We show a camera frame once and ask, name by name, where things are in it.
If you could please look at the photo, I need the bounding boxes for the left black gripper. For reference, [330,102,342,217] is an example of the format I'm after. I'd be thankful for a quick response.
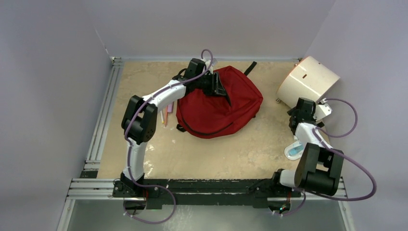
[195,72,226,96]

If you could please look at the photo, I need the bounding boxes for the red backpack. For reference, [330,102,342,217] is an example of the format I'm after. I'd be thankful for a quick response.
[176,62,263,139]

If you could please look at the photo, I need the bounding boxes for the pink highlighter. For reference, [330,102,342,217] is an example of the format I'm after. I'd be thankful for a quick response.
[167,102,174,113]

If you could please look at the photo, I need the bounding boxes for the orange pencil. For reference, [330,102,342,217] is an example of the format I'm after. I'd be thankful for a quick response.
[164,106,168,127]

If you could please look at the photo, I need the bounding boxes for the yellow pen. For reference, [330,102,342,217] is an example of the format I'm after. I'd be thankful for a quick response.
[160,110,165,124]

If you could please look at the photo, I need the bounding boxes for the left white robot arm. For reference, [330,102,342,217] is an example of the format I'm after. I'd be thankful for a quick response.
[120,58,228,197]

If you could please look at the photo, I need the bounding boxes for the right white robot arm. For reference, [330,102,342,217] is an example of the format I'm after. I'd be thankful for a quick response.
[270,98,344,196]

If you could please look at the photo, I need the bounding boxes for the cream round lunch box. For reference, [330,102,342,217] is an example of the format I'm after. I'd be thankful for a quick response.
[276,56,340,108]

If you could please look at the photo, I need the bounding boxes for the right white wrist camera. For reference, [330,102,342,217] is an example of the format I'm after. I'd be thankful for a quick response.
[314,98,332,121]

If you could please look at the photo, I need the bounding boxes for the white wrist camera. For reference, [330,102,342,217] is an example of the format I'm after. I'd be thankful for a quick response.
[210,58,217,66]
[314,98,332,121]

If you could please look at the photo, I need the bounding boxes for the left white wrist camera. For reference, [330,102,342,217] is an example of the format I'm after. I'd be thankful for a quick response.
[210,58,217,66]

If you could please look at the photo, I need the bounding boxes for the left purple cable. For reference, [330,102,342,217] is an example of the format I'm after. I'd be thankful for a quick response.
[122,49,214,224]

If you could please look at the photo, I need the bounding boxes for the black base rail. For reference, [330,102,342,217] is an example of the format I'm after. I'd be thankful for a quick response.
[113,179,301,210]

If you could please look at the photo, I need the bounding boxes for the aluminium frame rails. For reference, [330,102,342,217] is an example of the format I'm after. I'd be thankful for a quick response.
[57,56,356,231]

